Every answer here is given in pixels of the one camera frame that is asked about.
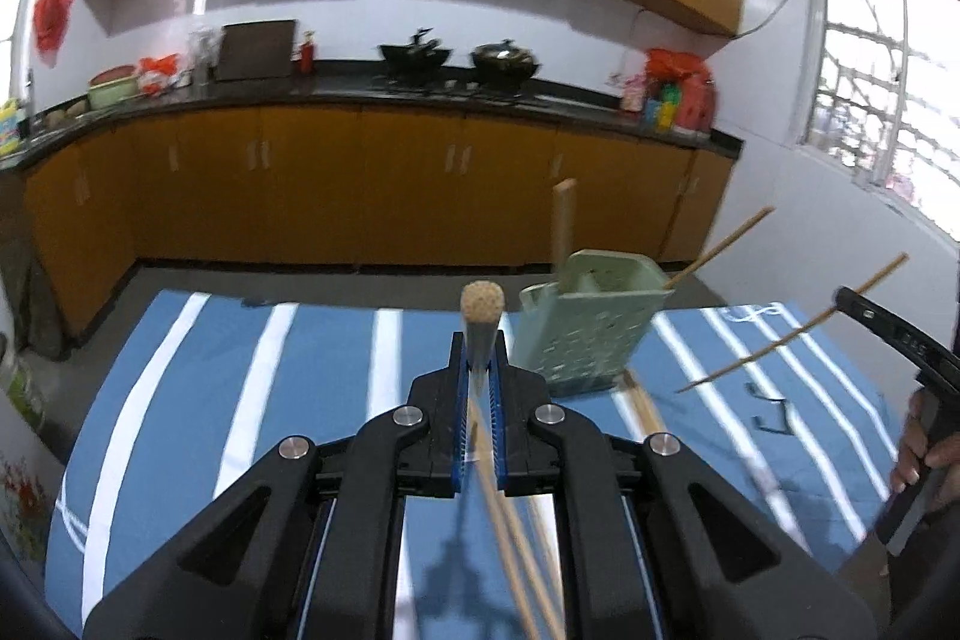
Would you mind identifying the brown lower kitchen cabinets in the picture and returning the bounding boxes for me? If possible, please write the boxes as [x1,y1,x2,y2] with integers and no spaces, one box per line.
[2,104,740,354]

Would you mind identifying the person right hand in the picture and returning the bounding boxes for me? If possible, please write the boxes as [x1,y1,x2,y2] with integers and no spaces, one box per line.
[890,390,960,515]

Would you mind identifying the green perforated utensil holder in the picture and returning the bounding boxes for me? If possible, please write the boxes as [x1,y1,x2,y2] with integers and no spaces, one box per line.
[508,250,672,396]

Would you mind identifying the window with grille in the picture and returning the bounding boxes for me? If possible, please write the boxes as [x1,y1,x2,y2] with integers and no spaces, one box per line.
[802,0,958,241]

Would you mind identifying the red bottles and bags group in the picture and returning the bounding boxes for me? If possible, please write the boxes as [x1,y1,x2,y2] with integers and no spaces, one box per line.
[619,49,718,140]

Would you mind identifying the black wok with lid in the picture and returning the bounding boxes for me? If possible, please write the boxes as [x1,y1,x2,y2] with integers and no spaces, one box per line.
[470,39,540,92]

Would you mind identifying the black wok left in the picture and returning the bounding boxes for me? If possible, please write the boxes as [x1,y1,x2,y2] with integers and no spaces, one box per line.
[379,28,451,86]

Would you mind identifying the dark cutting board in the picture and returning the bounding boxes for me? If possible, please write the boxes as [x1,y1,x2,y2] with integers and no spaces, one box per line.
[215,19,296,83]

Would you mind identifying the red plastic bag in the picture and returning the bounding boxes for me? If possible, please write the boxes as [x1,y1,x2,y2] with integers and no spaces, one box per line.
[139,53,184,97]

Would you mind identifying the green basin red lid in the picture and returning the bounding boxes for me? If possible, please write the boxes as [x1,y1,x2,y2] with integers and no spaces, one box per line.
[88,65,140,110]

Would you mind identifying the red wall decoration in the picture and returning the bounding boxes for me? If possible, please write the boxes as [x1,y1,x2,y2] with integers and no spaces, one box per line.
[32,0,75,60]

